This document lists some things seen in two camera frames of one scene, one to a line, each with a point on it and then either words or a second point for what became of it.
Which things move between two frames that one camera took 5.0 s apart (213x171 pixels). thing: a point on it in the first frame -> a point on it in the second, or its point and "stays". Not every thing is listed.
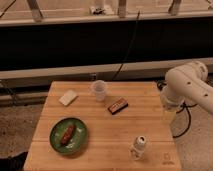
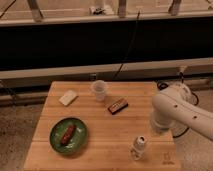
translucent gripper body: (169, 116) -> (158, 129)
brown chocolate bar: (118, 106) stays
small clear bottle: (138, 148) stays
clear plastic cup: (100, 89) stays
